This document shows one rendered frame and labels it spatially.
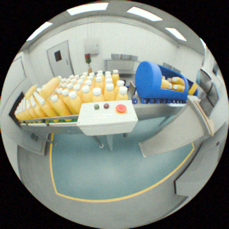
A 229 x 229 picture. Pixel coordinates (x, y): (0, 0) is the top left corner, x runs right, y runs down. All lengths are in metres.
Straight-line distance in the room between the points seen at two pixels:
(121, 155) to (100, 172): 0.48
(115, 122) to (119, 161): 1.12
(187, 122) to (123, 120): 0.52
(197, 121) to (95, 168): 1.41
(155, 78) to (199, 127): 0.45
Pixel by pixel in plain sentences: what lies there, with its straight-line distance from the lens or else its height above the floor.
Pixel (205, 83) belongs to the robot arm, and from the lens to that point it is 0.62.
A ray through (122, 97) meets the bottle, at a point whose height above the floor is 1.07.
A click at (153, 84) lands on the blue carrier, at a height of 1.12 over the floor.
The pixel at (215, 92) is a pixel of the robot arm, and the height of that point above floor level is 1.34.
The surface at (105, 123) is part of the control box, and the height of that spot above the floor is 1.10.
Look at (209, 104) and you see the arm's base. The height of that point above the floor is 1.23.
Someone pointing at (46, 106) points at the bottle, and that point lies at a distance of 0.53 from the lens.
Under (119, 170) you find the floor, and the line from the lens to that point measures 1.30.
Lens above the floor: 1.27
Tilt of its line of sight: 53 degrees down
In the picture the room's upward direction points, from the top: 3 degrees clockwise
